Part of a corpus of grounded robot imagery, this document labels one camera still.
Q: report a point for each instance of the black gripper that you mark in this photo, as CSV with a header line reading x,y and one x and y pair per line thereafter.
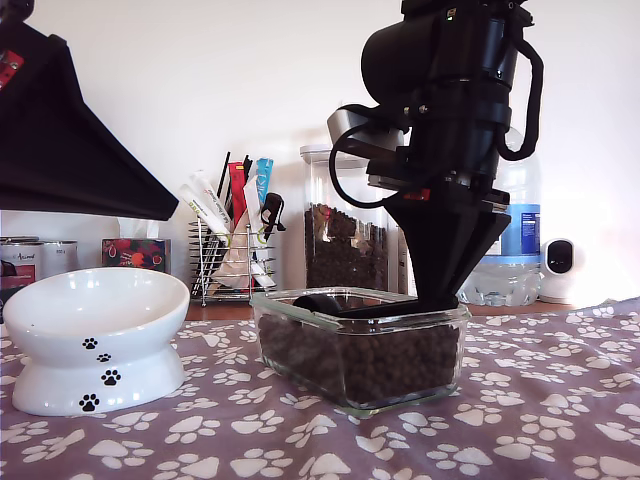
x,y
460,145

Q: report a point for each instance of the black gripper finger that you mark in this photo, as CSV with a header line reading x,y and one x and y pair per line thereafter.
x,y
60,115
50,185

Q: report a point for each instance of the black plastic measuring scoop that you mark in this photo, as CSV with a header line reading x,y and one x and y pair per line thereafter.
x,y
320,304

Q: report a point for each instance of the brown cat food kibble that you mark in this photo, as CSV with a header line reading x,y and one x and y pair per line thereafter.
x,y
390,365
345,260

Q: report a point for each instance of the white paw print cat bowl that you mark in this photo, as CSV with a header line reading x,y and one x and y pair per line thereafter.
x,y
100,300

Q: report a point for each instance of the rectangular clear glass food dish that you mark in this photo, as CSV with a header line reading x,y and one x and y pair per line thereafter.
x,y
361,411

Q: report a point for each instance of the large clear water bottle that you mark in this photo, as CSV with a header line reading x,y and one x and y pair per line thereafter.
x,y
520,235

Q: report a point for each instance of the silver tin can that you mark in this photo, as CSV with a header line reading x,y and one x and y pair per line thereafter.
x,y
60,257

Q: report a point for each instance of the tin can red label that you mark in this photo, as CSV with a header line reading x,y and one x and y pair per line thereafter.
x,y
20,265

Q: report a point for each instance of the white tissue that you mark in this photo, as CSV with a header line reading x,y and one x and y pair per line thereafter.
x,y
140,230

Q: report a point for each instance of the red floral tissue box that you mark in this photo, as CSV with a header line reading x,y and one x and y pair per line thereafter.
x,y
135,257

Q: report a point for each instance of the tall clear jar white lid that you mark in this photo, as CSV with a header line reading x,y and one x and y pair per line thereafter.
x,y
317,180

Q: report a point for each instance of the white sachet green lettering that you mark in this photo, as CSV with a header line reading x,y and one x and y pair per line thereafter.
x,y
200,212

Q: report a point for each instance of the thin black stick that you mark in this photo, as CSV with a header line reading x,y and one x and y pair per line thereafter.
x,y
222,175
247,167

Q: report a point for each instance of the black clip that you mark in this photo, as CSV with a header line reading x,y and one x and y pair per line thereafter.
x,y
272,202

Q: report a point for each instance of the blue sachet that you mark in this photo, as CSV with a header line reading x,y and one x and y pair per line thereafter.
x,y
263,180

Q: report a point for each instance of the beige paper packet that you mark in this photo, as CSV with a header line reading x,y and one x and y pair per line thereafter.
x,y
232,265

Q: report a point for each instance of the purple paw print tablecloth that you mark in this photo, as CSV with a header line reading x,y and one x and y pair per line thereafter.
x,y
300,440

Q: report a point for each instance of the small white round camera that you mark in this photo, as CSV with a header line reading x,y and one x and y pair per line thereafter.
x,y
560,287

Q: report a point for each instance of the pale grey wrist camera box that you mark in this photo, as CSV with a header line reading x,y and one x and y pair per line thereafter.
x,y
350,135

